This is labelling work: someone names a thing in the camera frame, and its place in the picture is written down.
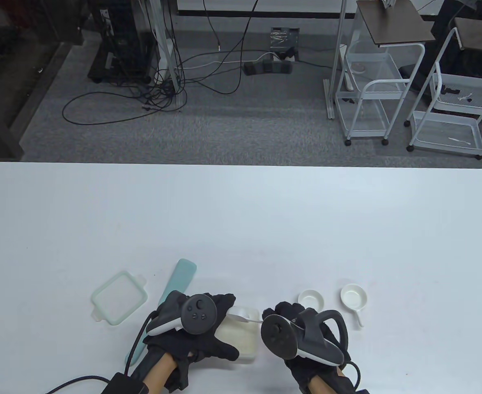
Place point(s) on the person's left hand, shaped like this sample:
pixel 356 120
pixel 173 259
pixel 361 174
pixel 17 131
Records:
pixel 208 344

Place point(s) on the person's right hand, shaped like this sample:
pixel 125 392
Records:
pixel 286 308

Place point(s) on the small round white dish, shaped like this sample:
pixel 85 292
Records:
pixel 311 300

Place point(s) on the white sugar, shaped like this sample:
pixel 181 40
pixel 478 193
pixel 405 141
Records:
pixel 245 340

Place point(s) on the clear plastic sugar container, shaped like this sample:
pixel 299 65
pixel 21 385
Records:
pixel 247 359

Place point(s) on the white coffee spoon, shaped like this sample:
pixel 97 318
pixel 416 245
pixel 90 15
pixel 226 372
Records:
pixel 245 318

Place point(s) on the teal dessert spatula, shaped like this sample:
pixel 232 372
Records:
pixel 181 275

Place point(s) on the clear lid with green rim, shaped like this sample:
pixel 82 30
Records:
pixel 120 297

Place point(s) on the person's left forearm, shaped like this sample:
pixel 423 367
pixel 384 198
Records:
pixel 159 373

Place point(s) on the person's right forearm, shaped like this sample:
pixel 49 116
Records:
pixel 321 385

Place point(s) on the black and white right controller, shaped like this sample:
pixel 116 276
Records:
pixel 278 336

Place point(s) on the black and white controller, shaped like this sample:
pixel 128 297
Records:
pixel 198 314
pixel 278 336

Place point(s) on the black and white left controller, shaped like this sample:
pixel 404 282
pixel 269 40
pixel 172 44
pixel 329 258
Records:
pixel 198 314

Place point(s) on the thin white stick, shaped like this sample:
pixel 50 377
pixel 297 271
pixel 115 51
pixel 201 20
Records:
pixel 458 140

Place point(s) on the black power strip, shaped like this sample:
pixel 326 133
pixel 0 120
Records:
pixel 265 67

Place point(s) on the black floor box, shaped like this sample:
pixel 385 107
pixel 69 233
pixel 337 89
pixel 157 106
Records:
pixel 284 39

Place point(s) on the small white plastic piece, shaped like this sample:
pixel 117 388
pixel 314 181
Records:
pixel 467 97

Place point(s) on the white cart with brown top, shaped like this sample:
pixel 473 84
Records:
pixel 479 35
pixel 397 22

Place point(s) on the black computer rack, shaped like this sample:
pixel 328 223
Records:
pixel 122 41

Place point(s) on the dark glass partition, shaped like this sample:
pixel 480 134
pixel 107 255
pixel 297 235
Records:
pixel 3 82

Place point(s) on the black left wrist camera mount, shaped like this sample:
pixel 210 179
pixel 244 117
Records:
pixel 122 383

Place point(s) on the silver aluminium frame leg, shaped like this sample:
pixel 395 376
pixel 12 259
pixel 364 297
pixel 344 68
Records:
pixel 178 96
pixel 330 106

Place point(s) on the black bracket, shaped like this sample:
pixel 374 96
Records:
pixel 452 90

